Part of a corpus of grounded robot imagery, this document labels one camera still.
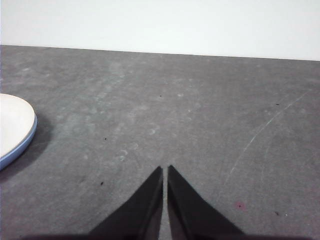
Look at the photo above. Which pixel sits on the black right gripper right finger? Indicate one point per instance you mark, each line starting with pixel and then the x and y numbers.
pixel 190 215

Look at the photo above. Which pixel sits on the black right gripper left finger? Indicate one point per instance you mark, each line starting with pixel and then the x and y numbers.
pixel 142 212

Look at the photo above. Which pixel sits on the blue round plate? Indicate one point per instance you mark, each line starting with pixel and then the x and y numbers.
pixel 10 159

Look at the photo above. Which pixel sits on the white round plate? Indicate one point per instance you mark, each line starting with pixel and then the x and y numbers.
pixel 12 125

